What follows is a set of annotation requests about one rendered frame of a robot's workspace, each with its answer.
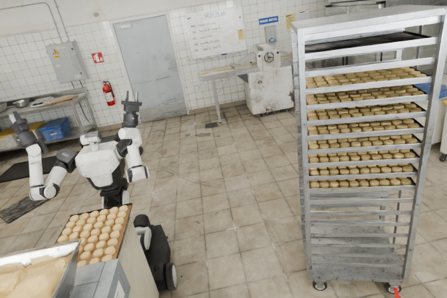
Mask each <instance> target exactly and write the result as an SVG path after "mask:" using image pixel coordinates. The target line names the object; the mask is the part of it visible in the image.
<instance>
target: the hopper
mask: <svg viewBox="0 0 447 298"><path fill-rule="evenodd" d="M80 243H81V239H76V240H72V241H66V242H62V243H56V244H52V245H46V246H42V247H36V248H33V249H26V250H23V251H16V252H13V253H6V254H3V255H0V273H1V272H8V271H14V270H20V269H24V268H26V267H28V266H29V265H34V264H36V263H39V262H41V261H50V260H52V259H54V258H58V257H68V256H71V258H70V260H69V262H68V264H67V266H66V268H65V270H64V272H63V274H62V277H61V279H60V281H59V283H58V285H57V287H56V289H55V291H54V293H53V295H52V297H51V298H69V297H70V296H71V293H72V291H73V288H74V286H75V276H76V267H77V262H78V253H79V248H80ZM57 249H59V250H58V251H57Z"/></svg>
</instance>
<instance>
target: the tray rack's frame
mask: <svg viewBox="0 0 447 298"><path fill-rule="evenodd" d="M440 15H441V21H440V30H439V34H438V42H437V48H436V56H435V60H434V68H433V73H432V82H431V87H430V95H429V99H428V108H427V113H426V121H425V126H424V134H423V139H422V147H421V152H420V160H419V165H418V173H417V178H416V186H415V191H414V199H413V205H412V213H411V217H410V225H409V231H408V239H407V244H406V252H405V256H404V265H403V268H402V267H350V266H323V265H312V273H313V279H314V280H315V282H317V289H324V283H326V281H325V280H335V281H373V282H388V283H389V285H390V291H394V289H393V287H392V286H397V287H399V285H402V284H401V283H408V278H409V274H410V266H411V262H412V254H413V250H414V243H415V239H416V231H417V227H418V219H419V215H420V207H421V203H422V195H423V191H424V183H425V179H426V171H427V167H428V160H429V155H430V148H431V143H432V136H433V132H434V124H435V120H436V112H437V108H438V100H439V96H440V88H441V84H442V77H443V72H444V65H445V60H446V53H447V6H435V5H399V6H394V7H386V8H382V9H373V10H368V11H360V12H355V13H347V14H342V15H333V16H328V17H320V18H316V19H307V20H302V21H296V22H292V23H291V28H292V29H293V30H294V31H295V33H296V34H297V29H298V28H304V35H308V34H313V33H322V32H327V31H336V30H341V29H350V28H355V27H364V26H369V25H378V24H383V23H392V22H397V21H406V20H412V19H421V18H426V17H435V16H440ZM311 233H385V232H384V226H378V227H311ZM305 234H306V229H302V236H303V245H304V251H305V261H306V266H307V246H306V235H305ZM311 243H390V242H389V240H388V238H387V237H311ZM311 253H385V254H395V252H394V247H311ZM312 262H340V263H400V262H399V260H398V258H395V257H321V256H312ZM397 289H398V288H397Z"/></svg>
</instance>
